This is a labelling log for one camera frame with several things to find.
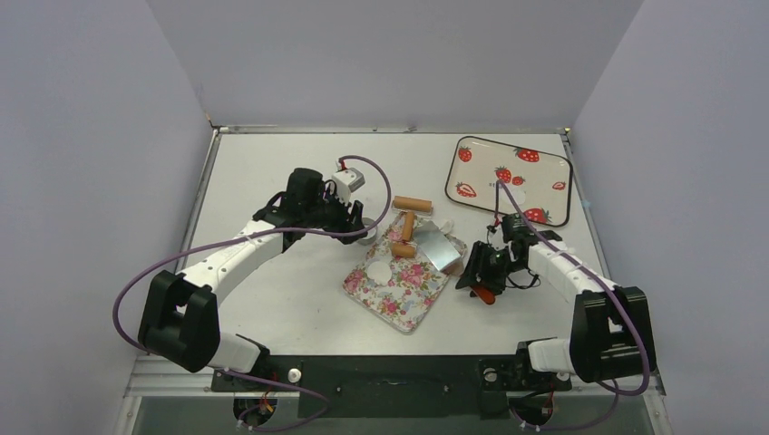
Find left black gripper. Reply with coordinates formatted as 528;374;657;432
304;185;366;244

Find floral pattern tray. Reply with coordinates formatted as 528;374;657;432
342;212;450;334

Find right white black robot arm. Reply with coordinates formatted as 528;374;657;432
456;215;657;387

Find flat round dumpling wrapper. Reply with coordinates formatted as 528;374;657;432
510;186;527;207

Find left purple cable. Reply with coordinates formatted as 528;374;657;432
112;154;393;435

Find strawberry pattern tray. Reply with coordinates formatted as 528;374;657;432
444;136;573;227

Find white dough piece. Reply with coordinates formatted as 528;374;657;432
366;260;392;285

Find metal spatula wooden handle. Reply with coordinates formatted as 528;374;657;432
413;220;496;305

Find aluminium front rail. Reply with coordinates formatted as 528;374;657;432
125;356;667;398

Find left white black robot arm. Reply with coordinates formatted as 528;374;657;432
138;168;365;390

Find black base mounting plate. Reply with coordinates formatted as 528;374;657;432
209;355;572;421

